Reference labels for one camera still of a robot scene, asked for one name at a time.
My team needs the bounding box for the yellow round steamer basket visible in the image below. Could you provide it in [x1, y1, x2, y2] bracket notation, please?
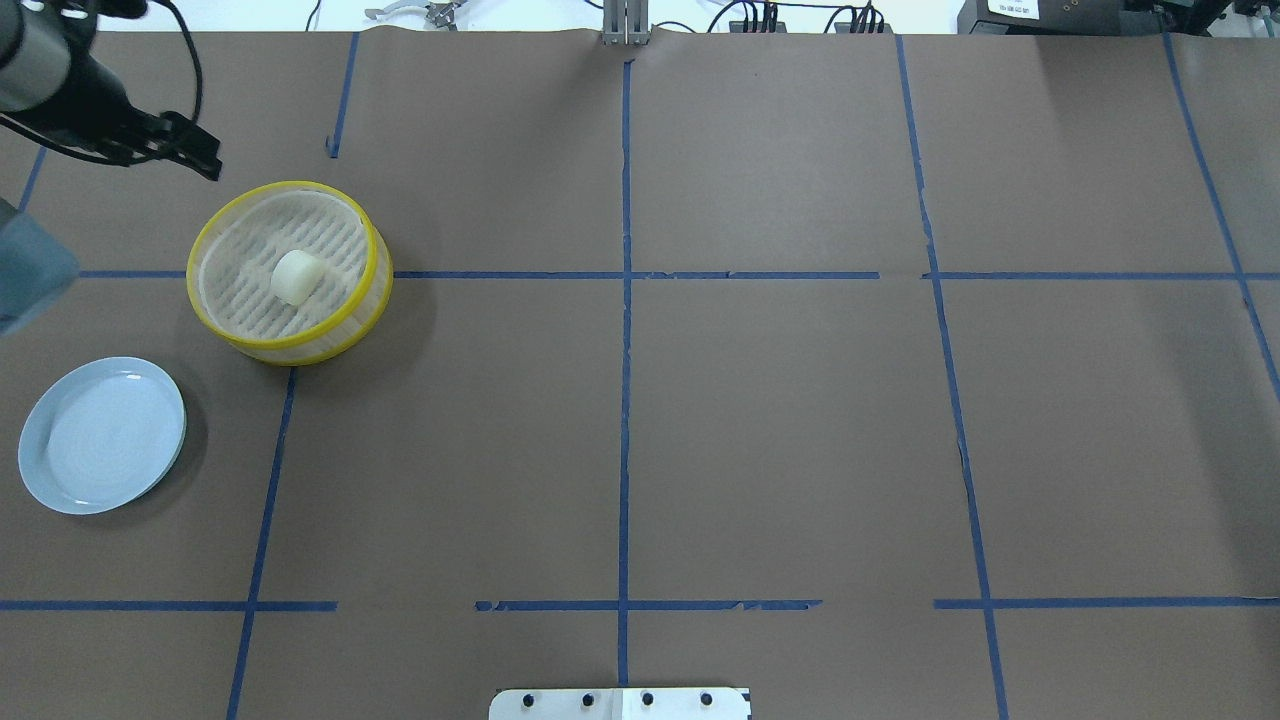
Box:
[186, 181, 393, 366]

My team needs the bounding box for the light blue plate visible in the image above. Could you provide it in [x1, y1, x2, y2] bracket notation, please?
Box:
[17, 357, 188, 516]

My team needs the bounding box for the black computer box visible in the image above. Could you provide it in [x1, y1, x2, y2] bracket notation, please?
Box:
[955, 1, 1164, 37]

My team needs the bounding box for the white steamed bun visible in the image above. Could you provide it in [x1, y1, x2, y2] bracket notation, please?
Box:
[269, 249, 326, 307]

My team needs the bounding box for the aluminium frame post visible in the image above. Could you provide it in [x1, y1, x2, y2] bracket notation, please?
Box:
[594, 0, 652, 46]

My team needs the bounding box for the white camera stand column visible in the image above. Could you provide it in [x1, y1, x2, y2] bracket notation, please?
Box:
[488, 687, 753, 719]

